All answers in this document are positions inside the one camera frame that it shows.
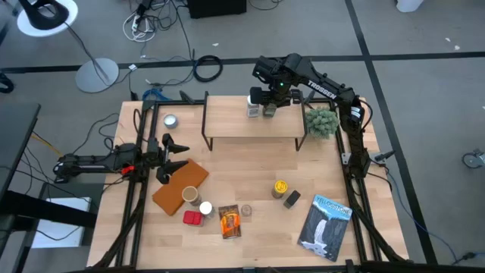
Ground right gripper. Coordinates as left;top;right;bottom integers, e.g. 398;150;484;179
249;86;305;108

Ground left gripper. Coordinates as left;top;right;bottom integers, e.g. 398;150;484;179
145;133;190;186

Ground green-lid spice jar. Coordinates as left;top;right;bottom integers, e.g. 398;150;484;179
262;102;278;119

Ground tan-lid spice jar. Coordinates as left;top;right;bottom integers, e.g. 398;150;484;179
181;185;203;208

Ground red-lid spice tin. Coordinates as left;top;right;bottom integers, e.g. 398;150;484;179
182;210;205;228

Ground orange spice pouch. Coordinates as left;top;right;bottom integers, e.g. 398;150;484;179
217;204;243;240

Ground yellow-lid spice jar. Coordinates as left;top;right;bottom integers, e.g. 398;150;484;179
271;179;289;200

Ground dark green spice tin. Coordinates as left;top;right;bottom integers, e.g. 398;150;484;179
283;190;302;210

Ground wooden shelf black legs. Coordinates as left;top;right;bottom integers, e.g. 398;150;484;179
200;90;308;152

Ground silver candle tin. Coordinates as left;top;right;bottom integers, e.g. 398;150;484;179
163;114;180;130

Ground potted green plant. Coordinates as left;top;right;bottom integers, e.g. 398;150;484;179
305;105;340;140

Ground black equipment box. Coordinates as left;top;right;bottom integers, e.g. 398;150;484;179
186;0;248;20

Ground white floor lamp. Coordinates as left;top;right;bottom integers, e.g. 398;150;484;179
16;0;120;94

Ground white box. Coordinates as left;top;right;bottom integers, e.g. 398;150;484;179
31;196;92;249

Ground black metal stand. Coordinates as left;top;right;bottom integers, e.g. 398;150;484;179
0;189;99;273

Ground Yellowstone book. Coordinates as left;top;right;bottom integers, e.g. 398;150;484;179
296;193;354;263

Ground black desk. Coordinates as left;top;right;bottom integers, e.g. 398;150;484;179
0;102;42;198

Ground caster wheel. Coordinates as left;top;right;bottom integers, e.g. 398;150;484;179
461;148;485;170

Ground black plug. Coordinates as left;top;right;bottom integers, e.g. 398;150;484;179
451;250;479;266

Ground black metal table frame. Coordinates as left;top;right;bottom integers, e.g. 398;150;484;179
87;87;415;273

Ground blue cable bundle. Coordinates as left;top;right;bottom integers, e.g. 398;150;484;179
141;87;174;102

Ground thin black floor cable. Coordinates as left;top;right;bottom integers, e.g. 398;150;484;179
145;56;196;87

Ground coiled black cable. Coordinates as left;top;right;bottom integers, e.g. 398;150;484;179
192;54;224;83

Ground yellow cable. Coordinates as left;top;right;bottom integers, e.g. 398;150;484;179
30;131;64;157

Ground white power strip cable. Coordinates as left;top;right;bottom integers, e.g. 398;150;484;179
122;11;157;43

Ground black cable tangle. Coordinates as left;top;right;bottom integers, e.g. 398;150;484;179
127;0;195;61

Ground long blue cable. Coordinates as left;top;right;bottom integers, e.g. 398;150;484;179
385;169;459;263

